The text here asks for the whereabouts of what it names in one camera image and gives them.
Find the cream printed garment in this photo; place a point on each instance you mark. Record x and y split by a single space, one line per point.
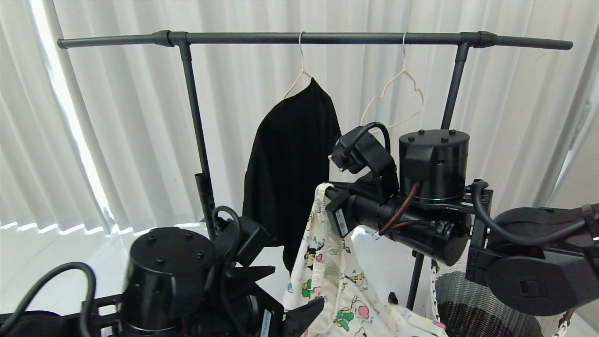
337 281

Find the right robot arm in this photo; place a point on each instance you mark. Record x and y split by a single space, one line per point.
435 164

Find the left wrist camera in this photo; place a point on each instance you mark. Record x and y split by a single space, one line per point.
248 236

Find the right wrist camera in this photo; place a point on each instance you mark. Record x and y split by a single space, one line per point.
365 154

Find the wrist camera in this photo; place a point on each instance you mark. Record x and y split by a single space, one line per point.
365 154
248 236

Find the black clothes rack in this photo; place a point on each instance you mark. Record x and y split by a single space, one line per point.
327 37

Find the black garment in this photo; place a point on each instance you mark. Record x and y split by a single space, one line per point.
290 164

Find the pink clothes hanger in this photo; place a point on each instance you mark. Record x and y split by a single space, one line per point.
302 56
404 56

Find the white laundry basket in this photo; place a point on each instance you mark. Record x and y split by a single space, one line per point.
468 318

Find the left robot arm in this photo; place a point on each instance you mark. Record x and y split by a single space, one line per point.
164 276

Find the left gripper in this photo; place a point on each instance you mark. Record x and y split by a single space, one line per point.
252 313

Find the white curtain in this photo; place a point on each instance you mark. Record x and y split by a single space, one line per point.
117 117

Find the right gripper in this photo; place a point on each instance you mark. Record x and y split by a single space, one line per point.
412 224

